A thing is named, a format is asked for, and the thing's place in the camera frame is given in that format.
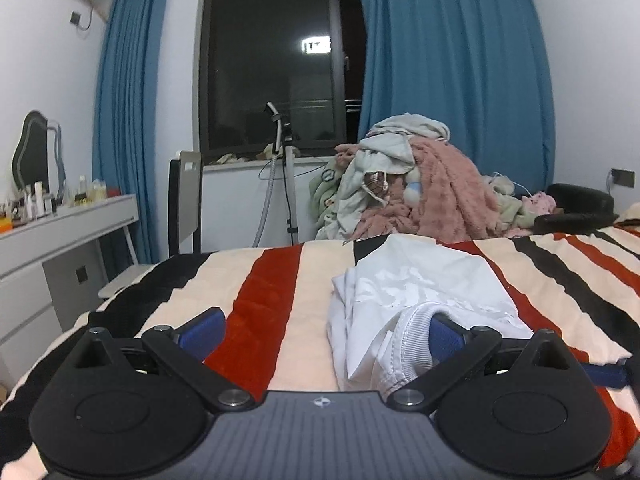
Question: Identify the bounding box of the white dressing table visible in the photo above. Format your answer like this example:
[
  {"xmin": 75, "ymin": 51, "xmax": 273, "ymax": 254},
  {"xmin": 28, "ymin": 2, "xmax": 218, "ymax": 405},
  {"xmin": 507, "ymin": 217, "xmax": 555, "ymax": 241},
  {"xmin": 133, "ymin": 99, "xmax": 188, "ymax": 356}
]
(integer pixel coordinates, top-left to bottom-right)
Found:
[{"xmin": 1, "ymin": 195, "xmax": 139, "ymax": 389}]

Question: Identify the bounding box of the grey-white hoodie on pile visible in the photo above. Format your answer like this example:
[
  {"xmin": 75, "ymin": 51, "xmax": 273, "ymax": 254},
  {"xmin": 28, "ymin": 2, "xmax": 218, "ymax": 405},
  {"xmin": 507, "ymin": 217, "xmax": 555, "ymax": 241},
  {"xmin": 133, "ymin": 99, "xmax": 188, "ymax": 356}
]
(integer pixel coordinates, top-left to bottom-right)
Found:
[{"xmin": 326, "ymin": 113, "xmax": 450, "ymax": 240}]

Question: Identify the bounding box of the black chair with grey back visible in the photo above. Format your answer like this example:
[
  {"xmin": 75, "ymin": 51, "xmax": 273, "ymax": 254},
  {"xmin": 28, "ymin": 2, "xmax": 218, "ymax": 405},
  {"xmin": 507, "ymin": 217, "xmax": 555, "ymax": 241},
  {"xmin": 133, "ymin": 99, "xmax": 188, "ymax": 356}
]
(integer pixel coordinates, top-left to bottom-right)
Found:
[{"xmin": 99, "ymin": 151, "xmax": 203, "ymax": 300}]

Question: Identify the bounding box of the striped fleece blanket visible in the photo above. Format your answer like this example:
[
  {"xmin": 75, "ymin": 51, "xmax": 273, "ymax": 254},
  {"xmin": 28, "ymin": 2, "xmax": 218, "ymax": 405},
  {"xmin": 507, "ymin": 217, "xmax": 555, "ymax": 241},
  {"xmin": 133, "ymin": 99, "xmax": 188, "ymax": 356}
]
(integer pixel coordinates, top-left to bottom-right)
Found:
[{"xmin": 1, "ymin": 226, "xmax": 639, "ymax": 479}]

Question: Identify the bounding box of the dark window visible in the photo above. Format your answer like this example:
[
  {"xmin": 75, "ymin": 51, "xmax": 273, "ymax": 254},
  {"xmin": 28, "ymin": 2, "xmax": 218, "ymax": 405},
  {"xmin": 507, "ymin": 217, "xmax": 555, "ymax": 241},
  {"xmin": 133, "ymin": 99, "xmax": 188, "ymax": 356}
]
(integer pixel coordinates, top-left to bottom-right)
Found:
[{"xmin": 198, "ymin": 0, "xmax": 367, "ymax": 162}]

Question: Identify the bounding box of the left blue curtain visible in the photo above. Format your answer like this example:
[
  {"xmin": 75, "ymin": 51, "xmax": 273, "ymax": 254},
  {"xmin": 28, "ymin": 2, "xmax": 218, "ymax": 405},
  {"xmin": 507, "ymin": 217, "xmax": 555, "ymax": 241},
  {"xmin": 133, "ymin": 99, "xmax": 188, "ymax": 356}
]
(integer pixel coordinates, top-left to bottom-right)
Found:
[{"xmin": 92, "ymin": 0, "xmax": 167, "ymax": 263}]

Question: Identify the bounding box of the wall power socket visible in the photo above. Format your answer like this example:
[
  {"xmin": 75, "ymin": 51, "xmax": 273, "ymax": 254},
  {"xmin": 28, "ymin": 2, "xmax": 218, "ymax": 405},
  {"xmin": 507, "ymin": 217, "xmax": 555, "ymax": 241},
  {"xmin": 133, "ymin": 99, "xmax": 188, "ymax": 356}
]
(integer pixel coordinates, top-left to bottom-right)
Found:
[{"xmin": 611, "ymin": 168, "xmax": 636, "ymax": 188}]

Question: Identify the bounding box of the right blue curtain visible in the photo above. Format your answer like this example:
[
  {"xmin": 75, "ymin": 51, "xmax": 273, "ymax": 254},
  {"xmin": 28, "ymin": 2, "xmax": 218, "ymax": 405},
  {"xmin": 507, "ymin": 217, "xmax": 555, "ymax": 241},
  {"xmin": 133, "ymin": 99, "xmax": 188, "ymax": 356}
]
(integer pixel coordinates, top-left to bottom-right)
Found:
[{"xmin": 359, "ymin": 0, "xmax": 555, "ymax": 192}]

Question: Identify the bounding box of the pink fluffy blanket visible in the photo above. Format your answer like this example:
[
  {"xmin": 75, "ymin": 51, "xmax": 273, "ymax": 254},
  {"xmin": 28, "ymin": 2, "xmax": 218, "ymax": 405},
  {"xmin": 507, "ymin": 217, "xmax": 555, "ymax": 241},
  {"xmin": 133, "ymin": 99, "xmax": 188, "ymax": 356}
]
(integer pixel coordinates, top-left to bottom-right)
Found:
[{"xmin": 347, "ymin": 136, "xmax": 501, "ymax": 243}]

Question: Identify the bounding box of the white t-shirt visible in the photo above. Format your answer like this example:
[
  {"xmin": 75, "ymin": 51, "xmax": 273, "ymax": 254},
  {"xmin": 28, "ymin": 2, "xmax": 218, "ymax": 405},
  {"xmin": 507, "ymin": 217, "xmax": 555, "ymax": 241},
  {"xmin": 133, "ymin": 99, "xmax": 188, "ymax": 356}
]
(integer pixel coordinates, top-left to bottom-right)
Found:
[{"xmin": 326, "ymin": 234, "xmax": 533, "ymax": 396}]

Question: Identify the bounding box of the light green garment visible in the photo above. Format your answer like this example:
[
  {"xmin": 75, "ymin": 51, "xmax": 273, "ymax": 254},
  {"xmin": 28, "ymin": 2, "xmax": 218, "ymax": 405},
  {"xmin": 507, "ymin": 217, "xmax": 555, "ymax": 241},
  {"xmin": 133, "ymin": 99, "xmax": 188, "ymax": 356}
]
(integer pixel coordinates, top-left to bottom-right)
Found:
[{"xmin": 309, "ymin": 157, "xmax": 345, "ymax": 230}]

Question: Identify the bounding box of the white tripod stand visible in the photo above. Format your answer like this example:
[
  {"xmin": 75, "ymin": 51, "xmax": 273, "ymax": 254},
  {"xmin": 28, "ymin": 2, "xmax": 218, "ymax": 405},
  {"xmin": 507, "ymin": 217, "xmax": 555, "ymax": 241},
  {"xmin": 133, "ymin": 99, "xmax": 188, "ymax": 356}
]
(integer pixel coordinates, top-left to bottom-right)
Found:
[{"xmin": 253, "ymin": 102, "xmax": 299, "ymax": 247}]

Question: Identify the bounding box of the wavy frame mirror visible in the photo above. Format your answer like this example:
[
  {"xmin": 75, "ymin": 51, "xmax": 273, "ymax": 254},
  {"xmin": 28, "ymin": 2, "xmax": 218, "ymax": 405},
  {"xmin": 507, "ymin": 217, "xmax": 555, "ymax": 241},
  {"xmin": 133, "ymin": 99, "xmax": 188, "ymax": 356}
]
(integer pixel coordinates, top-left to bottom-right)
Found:
[{"xmin": 11, "ymin": 110, "xmax": 66, "ymax": 205}]

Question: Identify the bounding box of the blue curtain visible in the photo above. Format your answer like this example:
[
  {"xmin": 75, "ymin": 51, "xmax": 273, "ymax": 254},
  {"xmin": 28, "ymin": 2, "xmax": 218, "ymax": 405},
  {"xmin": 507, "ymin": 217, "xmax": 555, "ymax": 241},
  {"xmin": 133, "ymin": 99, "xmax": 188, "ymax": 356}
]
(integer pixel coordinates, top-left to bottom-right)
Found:
[
  {"xmin": 359, "ymin": 0, "xmax": 555, "ymax": 192},
  {"xmin": 92, "ymin": 0, "xmax": 167, "ymax": 263}
]

